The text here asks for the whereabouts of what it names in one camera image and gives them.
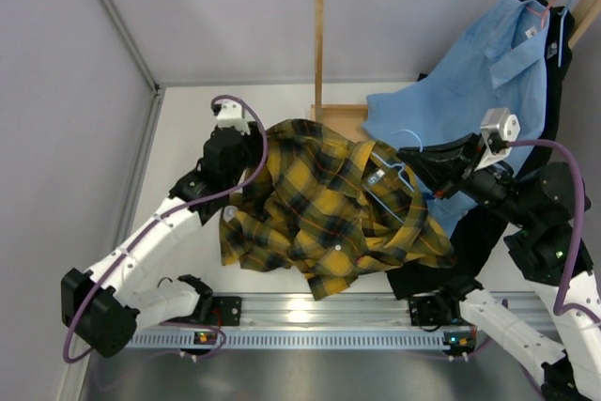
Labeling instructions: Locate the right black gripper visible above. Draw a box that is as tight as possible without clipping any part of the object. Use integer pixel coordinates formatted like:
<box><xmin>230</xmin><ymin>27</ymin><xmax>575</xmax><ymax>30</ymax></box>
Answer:
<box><xmin>396</xmin><ymin>132</ymin><xmax>535</xmax><ymax>228</ymax></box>

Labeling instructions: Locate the light blue wire hanger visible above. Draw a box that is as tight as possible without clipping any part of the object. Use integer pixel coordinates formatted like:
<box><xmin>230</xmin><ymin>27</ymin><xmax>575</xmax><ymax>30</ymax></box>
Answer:
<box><xmin>362</xmin><ymin>141</ymin><xmax>425</xmax><ymax>224</ymax></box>

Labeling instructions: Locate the yellow black plaid shirt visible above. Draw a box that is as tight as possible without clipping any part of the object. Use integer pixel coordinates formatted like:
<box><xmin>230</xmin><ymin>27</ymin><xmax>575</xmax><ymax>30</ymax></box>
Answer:
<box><xmin>219</xmin><ymin>119</ymin><xmax>455</xmax><ymax>301</ymax></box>

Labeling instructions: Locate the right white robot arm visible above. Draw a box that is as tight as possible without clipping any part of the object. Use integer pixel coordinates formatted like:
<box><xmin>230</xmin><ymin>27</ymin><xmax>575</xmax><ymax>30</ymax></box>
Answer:
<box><xmin>397</xmin><ymin>134</ymin><xmax>600</xmax><ymax>400</ymax></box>

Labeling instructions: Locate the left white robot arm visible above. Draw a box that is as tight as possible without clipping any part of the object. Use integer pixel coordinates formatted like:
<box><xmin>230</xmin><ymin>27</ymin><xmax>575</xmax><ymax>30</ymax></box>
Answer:
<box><xmin>60</xmin><ymin>119</ymin><xmax>268</xmax><ymax>363</ymax></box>

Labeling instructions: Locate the light blue shirt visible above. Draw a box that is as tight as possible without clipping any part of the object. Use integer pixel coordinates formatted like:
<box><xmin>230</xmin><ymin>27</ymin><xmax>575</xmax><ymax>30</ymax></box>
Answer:
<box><xmin>361</xmin><ymin>0</ymin><xmax>551</xmax><ymax>238</ymax></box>

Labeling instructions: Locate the black garment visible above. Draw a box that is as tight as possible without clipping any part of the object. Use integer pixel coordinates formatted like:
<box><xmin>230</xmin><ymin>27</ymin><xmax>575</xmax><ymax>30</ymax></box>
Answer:
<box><xmin>366</xmin><ymin>0</ymin><xmax>576</xmax><ymax>300</ymax></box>

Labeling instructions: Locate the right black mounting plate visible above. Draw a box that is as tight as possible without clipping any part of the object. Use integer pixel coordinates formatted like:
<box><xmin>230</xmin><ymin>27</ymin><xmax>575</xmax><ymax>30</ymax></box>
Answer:
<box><xmin>408</xmin><ymin>293</ymin><xmax>467</xmax><ymax>332</ymax></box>

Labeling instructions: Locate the black mounting plate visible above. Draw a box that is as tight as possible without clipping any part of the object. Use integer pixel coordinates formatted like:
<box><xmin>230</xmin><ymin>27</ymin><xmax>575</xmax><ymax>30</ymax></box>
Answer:
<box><xmin>186</xmin><ymin>296</ymin><xmax>242</xmax><ymax>327</ymax></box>
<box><xmin>408</xmin><ymin>293</ymin><xmax>467</xmax><ymax>332</ymax></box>

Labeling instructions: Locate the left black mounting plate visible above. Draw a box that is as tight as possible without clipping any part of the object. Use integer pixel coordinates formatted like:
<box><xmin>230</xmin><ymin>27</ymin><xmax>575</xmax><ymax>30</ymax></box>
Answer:
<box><xmin>186</xmin><ymin>296</ymin><xmax>242</xmax><ymax>327</ymax></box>

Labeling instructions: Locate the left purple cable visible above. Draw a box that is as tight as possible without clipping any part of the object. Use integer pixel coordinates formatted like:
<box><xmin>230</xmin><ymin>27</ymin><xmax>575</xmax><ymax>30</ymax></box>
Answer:
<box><xmin>62</xmin><ymin>94</ymin><xmax>269</xmax><ymax>363</ymax></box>

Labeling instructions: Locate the purple cable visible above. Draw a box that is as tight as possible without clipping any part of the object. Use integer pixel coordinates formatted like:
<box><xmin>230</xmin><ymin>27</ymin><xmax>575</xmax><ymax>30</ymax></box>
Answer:
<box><xmin>501</xmin><ymin>138</ymin><xmax>601</xmax><ymax>322</ymax></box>
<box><xmin>62</xmin><ymin>94</ymin><xmax>269</xmax><ymax>363</ymax></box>

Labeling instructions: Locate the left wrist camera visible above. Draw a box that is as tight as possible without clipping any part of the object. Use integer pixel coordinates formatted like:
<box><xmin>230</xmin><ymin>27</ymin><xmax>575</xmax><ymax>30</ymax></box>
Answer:
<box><xmin>211</xmin><ymin>100</ymin><xmax>251</xmax><ymax>135</ymax></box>

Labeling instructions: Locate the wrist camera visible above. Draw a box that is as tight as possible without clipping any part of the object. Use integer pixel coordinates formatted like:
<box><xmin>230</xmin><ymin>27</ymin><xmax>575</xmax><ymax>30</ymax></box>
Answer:
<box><xmin>476</xmin><ymin>107</ymin><xmax>520</xmax><ymax>171</ymax></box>
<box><xmin>211</xmin><ymin>100</ymin><xmax>251</xmax><ymax>135</ymax></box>

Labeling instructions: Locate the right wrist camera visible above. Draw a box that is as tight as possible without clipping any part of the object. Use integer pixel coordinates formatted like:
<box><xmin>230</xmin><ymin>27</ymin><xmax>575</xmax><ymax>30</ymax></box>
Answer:
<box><xmin>476</xmin><ymin>107</ymin><xmax>520</xmax><ymax>171</ymax></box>

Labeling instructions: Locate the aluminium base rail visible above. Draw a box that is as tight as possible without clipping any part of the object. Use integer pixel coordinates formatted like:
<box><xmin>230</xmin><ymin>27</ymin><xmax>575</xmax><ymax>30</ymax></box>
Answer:
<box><xmin>74</xmin><ymin>291</ymin><xmax>583</xmax><ymax>327</ymax></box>

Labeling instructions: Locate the blue wire hanger right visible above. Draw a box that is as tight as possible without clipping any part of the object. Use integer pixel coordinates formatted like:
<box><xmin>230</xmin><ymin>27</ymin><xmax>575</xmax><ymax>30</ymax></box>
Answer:
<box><xmin>556</xmin><ymin>0</ymin><xmax>593</xmax><ymax>68</ymax></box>

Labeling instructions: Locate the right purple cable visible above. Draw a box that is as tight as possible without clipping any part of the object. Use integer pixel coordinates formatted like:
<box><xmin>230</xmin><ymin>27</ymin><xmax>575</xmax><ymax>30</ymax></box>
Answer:
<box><xmin>501</xmin><ymin>138</ymin><xmax>601</xmax><ymax>322</ymax></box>

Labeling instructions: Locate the slotted cable duct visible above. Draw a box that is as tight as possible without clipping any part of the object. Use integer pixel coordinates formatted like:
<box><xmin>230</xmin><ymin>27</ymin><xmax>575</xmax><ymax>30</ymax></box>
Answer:
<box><xmin>127</xmin><ymin>329</ymin><xmax>474</xmax><ymax>351</ymax></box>

